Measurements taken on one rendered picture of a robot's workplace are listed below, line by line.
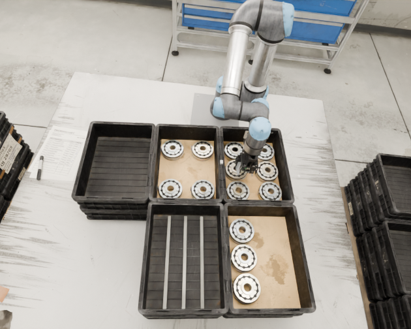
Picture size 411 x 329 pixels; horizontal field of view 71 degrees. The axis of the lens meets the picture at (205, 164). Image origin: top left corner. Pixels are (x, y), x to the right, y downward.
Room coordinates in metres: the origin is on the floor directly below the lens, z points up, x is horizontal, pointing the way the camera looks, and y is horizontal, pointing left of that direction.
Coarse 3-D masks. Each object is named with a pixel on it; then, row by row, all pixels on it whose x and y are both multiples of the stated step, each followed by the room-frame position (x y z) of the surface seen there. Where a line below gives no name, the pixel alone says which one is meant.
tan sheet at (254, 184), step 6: (270, 144) 0.92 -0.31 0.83; (258, 162) 0.80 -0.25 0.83; (270, 162) 0.81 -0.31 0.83; (252, 174) 0.72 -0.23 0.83; (228, 180) 0.67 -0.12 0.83; (246, 180) 0.68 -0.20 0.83; (252, 180) 0.69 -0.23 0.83; (258, 180) 0.69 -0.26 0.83; (276, 180) 0.71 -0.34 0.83; (252, 186) 0.66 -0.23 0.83; (258, 186) 0.66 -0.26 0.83; (252, 192) 0.63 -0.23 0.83; (252, 198) 0.60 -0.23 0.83; (258, 198) 0.60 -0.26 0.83
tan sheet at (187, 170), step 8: (184, 144) 0.84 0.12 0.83; (192, 144) 0.84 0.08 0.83; (160, 152) 0.77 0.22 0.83; (184, 152) 0.79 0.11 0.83; (160, 160) 0.72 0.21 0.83; (168, 160) 0.73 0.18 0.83; (176, 160) 0.74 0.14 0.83; (184, 160) 0.74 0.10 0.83; (192, 160) 0.75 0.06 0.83; (208, 160) 0.76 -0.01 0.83; (160, 168) 0.68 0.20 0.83; (168, 168) 0.68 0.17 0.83; (176, 168) 0.69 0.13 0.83; (184, 168) 0.70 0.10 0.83; (192, 168) 0.70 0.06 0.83; (200, 168) 0.71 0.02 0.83; (208, 168) 0.72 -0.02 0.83; (160, 176) 0.64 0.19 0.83; (168, 176) 0.64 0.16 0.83; (176, 176) 0.65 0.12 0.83; (184, 176) 0.66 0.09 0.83; (192, 176) 0.66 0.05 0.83; (200, 176) 0.67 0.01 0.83; (208, 176) 0.67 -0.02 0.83; (184, 184) 0.62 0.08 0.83; (192, 184) 0.62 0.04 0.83; (184, 192) 0.58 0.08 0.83
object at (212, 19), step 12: (228, 0) 2.64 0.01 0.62; (240, 0) 2.64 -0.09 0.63; (192, 12) 2.62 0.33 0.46; (204, 12) 2.63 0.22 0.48; (216, 12) 2.63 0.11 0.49; (228, 12) 2.64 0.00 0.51; (192, 24) 2.63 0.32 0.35; (204, 24) 2.63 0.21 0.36; (216, 24) 2.63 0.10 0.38; (228, 24) 2.64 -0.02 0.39
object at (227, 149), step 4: (228, 144) 0.85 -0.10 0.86; (232, 144) 0.86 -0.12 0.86; (236, 144) 0.86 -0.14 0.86; (240, 144) 0.86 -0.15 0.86; (224, 148) 0.83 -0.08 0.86; (228, 148) 0.83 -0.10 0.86; (240, 148) 0.84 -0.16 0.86; (228, 152) 0.81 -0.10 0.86; (240, 152) 0.82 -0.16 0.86; (228, 156) 0.78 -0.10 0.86; (232, 156) 0.79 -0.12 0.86; (236, 156) 0.79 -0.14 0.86
